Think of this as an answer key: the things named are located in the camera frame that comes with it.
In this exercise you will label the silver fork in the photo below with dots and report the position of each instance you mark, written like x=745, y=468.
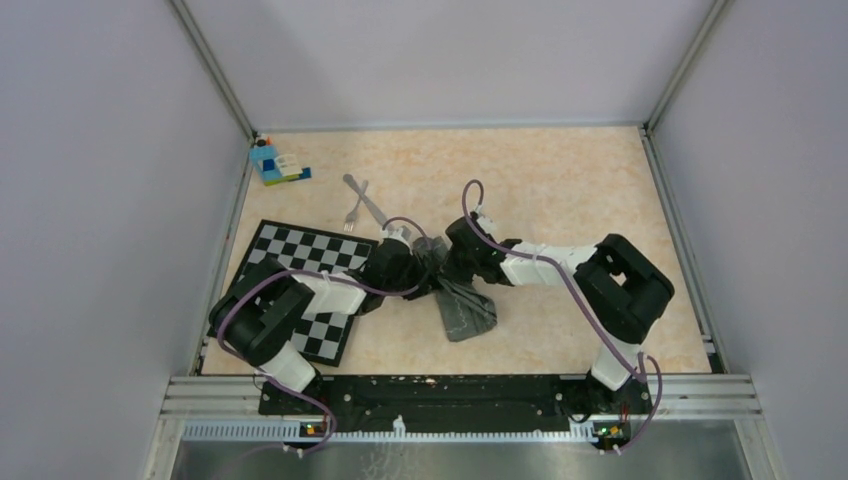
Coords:
x=352, y=216

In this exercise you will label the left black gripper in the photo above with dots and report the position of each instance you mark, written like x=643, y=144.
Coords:
x=422, y=276

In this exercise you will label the grey slotted cable duct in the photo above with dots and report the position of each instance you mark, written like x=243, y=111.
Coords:
x=307, y=432

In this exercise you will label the colourful toy brick block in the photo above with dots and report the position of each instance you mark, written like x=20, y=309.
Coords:
x=274, y=167

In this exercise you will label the grey cloth napkin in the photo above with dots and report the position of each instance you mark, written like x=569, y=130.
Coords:
x=465, y=312

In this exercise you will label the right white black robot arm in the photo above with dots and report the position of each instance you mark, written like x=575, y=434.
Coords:
x=625, y=292

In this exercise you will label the silver table knife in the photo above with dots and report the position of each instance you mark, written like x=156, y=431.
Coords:
x=374, y=210

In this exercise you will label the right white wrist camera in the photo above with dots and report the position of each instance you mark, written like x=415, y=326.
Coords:
x=484, y=223

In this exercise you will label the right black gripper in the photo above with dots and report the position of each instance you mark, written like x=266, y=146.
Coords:
x=448, y=262

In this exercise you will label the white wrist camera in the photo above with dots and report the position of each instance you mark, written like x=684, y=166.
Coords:
x=401, y=234
x=484, y=223

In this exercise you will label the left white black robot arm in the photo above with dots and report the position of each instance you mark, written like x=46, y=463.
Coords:
x=255, y=320

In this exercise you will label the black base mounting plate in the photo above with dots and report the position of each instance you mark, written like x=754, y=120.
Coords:
x=461, y=403

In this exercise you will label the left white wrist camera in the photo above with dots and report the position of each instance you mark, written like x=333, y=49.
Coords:
x=401, y=234

